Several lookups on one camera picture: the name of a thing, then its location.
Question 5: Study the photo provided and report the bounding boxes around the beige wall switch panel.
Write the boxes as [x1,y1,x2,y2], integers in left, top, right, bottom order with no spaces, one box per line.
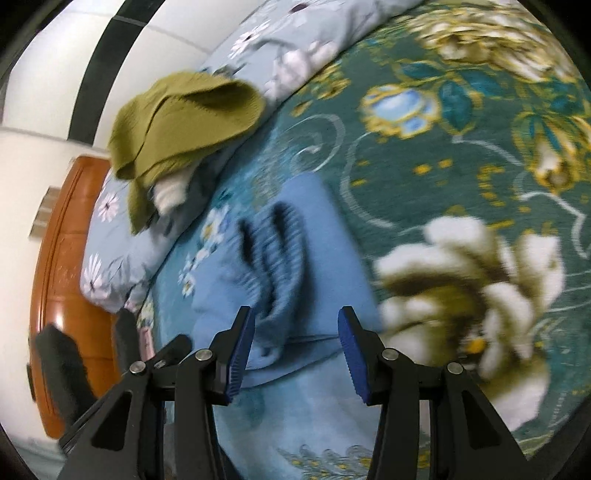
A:
[28,185,61,241]

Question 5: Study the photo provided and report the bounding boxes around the blue floral duvet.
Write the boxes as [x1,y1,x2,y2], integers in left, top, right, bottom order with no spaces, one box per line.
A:
[79,0,426,315]

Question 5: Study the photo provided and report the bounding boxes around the green knit sweater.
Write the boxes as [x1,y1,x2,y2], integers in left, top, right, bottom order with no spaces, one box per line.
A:
[107,70,267,235]

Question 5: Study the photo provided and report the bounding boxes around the blue sweater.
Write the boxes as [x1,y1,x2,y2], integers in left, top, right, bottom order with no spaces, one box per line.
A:
[189,173,384,386]

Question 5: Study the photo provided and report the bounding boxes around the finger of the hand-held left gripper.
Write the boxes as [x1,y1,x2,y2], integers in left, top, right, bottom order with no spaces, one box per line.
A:
[34,324,98,430]
[113,307,192,374]

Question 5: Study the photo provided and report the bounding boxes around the white wardrobe with black stripe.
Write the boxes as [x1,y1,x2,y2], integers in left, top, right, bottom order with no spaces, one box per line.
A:
[0,0,273,160]

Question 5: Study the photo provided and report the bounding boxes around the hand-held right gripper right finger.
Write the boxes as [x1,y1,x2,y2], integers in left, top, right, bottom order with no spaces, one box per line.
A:
[337,305,529,480]

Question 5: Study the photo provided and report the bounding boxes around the wooden headboard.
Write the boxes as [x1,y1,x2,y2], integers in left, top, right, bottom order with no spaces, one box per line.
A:
[28,156,121,439]

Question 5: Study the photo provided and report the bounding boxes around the grey garment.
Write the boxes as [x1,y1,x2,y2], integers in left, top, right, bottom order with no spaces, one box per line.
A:
[148,148,241,232]

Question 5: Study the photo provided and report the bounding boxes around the white fluffy garment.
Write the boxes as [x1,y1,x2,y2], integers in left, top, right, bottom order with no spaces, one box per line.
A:
[152,171,192,213]

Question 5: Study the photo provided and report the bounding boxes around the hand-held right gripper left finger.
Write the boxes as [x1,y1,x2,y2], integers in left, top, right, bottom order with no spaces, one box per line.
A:
[58,305,256,480]

